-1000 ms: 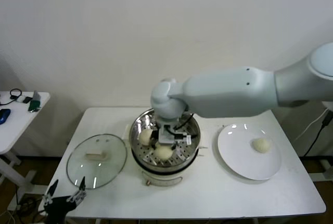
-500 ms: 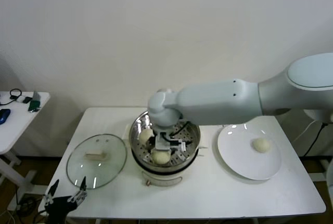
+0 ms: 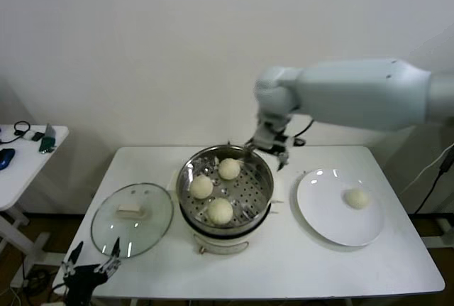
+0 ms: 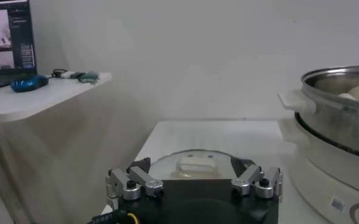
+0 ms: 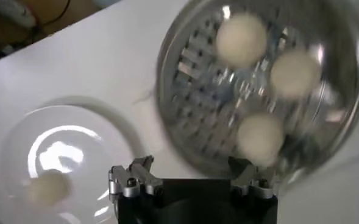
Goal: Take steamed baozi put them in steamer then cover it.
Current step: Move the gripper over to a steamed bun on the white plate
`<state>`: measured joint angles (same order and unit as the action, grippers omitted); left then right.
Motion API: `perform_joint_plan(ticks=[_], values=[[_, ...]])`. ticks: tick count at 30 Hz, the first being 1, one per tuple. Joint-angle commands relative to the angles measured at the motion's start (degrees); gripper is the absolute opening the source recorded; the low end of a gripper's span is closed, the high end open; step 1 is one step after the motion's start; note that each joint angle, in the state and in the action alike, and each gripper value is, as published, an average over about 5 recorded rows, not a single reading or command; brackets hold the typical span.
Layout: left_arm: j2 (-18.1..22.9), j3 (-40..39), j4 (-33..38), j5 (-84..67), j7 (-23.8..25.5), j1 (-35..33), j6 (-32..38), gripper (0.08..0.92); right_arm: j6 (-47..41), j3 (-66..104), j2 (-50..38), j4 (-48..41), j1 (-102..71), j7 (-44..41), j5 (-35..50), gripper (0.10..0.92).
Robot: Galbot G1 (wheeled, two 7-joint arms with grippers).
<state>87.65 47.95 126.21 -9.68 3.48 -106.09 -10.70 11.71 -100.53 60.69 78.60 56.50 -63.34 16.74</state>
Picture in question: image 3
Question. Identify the perforated steel steamer basket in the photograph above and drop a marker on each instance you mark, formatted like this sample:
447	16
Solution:
259	192

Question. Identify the small black device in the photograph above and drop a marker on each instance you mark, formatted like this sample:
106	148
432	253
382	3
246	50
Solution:
36	137

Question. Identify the green handheld tool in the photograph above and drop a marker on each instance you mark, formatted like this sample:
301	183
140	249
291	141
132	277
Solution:
47	142

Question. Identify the large white plate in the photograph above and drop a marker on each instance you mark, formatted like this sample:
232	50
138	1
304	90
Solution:
319	213

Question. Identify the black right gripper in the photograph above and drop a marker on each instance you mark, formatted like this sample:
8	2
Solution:
271	148

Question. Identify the white side table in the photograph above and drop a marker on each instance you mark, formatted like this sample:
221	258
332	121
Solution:
25	178

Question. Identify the white steamed baozi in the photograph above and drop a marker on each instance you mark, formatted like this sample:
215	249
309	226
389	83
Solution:
201	186
228	168
220	211
357	199

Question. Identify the cream electric cooker base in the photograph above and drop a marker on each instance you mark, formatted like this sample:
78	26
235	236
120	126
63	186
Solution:
220	245

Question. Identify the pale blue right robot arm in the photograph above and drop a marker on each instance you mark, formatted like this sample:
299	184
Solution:
354	93

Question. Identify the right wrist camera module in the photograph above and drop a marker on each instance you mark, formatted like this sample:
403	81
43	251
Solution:
288	140

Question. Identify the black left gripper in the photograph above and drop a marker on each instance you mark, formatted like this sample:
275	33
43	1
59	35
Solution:
79	277

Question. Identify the round glass pot lid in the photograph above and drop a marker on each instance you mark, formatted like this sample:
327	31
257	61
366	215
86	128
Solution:
129	212

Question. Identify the small white device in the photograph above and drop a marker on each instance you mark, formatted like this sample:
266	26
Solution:
26	135

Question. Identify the blue computer mouse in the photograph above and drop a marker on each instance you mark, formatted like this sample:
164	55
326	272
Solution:
5	158

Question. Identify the white stand foot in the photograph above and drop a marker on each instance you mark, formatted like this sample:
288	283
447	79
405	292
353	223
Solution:
446	223

